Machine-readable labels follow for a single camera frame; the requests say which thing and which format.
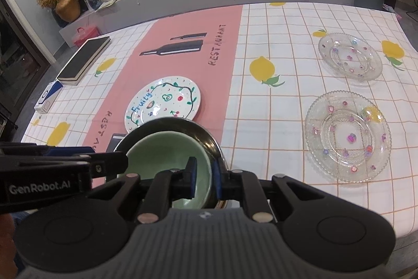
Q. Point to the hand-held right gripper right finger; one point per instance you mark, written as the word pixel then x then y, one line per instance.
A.
pixel 218 181

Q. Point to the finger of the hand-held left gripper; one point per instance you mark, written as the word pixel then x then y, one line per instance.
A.
pixel 32 150
pixel 109 164

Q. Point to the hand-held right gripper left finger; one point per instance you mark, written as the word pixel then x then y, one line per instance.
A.
pixel 193 172

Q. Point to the blue steel bowl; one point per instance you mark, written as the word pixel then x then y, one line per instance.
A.
pixel 218 148

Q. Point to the green ceramic bowl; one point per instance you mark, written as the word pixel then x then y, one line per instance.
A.
pixel 156 151

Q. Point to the white fruit-painted plate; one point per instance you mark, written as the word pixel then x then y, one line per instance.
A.
pixel 163 99

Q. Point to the glass plate beaded rim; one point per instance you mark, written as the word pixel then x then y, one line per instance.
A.
pixel 347 136

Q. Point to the blue and white box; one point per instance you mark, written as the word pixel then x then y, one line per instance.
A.
pixel 49 97

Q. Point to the pink placemat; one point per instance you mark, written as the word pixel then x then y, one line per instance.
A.
pixel 196 76

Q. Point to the black book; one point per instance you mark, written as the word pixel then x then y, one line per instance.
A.
pixel 83 60

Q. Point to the pink storage box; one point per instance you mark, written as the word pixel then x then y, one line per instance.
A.
pixel 85 37

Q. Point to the gold vase with dried flowers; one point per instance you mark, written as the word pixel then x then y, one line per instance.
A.
pixel 67 7

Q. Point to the checked lemon tablecloth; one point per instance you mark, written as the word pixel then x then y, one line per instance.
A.
pixel 277 47

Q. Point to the sheets of paper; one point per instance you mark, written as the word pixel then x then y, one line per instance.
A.
pixel 108 3

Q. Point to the glass plate smooth rim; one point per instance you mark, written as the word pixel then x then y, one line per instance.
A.
pixel 351 56

